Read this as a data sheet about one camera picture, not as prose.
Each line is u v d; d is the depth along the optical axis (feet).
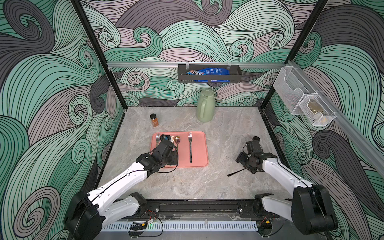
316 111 2.17
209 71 3.03
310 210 1.32
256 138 3.03
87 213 1.24
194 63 3.13
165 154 2.01
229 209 2.45
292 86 3.03
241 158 2.65
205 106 3.12
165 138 2.36
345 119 1.97
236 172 2.82
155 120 3.40
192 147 3.20
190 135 3.30
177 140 3.21
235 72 3.09
